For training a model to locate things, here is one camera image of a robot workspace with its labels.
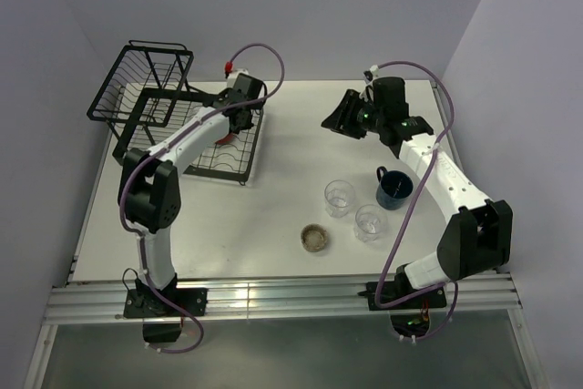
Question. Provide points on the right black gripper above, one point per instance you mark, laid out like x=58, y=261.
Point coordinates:
x=341, y=118

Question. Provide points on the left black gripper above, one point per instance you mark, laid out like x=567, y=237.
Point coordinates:
x=247, y=127

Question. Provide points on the red mug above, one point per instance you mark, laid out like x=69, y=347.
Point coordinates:
x=226, y=140

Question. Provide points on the clear plastic cup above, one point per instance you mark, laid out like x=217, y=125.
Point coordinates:
x=369, y=223
x=339, y=196

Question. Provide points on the dark blue mug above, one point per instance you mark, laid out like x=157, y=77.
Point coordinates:
x=394, y=188

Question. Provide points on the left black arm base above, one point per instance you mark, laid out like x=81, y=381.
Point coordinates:
x=163, y=322

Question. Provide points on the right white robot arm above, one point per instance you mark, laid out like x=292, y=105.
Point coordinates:
x=478, y=230

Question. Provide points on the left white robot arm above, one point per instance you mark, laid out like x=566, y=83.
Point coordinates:
x=149, y=198

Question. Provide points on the small brown round lid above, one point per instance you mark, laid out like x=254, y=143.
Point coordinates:
x=314, y=238

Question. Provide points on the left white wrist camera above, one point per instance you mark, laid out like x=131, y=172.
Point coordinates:
x=231, y=73

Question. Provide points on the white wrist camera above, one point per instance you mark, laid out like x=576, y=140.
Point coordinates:
x=371, y=74
x=231, y=73

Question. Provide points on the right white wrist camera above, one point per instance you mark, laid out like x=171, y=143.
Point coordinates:
x=371, y=74

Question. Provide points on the black wire dish rack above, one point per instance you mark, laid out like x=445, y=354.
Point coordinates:
x=146, y=97

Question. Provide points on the aluminium mounting rail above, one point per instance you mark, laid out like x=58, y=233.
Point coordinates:
x=272, y=298

